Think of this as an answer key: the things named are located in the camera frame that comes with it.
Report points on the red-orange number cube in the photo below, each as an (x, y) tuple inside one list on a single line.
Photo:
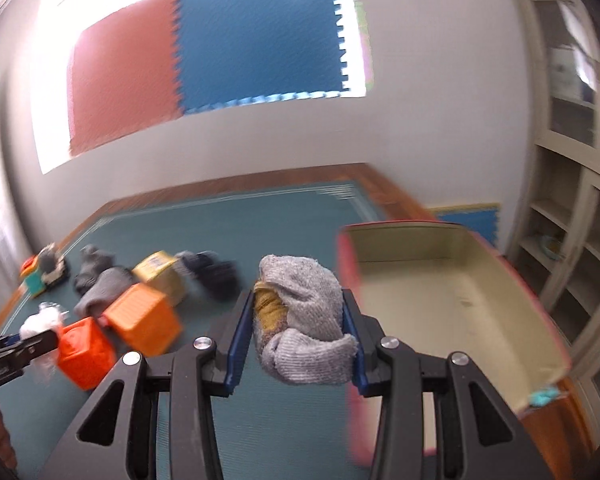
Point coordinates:
[(85, 354)]

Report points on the teal binder clip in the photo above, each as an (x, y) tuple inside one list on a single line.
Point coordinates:
[(545, 396)]

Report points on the pink tin box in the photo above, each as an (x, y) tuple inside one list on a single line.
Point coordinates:
[(440, 288)]

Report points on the black knitted sock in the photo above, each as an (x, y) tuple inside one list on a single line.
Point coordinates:
[(218, 278)]

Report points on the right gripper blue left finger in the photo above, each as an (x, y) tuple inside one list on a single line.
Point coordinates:
[(114, 434)]

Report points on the yellow medicine box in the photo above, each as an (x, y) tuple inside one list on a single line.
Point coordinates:
[(158, 272)]

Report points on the blue foam wall mat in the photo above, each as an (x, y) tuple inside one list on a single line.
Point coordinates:
[(241, 52)]

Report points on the white black toy truck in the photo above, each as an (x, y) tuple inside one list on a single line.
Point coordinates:
[(52, 265)]

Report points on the red foam wall mat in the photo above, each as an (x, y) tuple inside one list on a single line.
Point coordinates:
[(123, 75)]

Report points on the yellow-orange toy cube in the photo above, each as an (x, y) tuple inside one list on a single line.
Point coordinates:
[(144, 319)]

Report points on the grey yellow sock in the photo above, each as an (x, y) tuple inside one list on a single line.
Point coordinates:
[(298, 323)]

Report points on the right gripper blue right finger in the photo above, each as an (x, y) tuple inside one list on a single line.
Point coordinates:
[(440, 418)]

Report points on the blue floor foam mat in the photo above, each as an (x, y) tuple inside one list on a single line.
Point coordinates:
[(481, 218)]

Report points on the dark grey sock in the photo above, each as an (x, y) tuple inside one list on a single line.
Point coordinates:
[(94, 261)]

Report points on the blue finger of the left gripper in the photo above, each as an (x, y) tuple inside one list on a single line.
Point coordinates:
[(35, 346)]

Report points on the light grey knit glove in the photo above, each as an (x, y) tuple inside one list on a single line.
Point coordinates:
[(109, 286)]

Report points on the teal orange toy block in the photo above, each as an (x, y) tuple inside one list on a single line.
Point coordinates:
[(31, 277)]

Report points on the beige glass door cabinet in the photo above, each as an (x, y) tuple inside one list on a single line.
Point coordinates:
[(555, 245)]

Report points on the white fluffy ball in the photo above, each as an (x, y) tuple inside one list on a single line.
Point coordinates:
[(49, 317)]

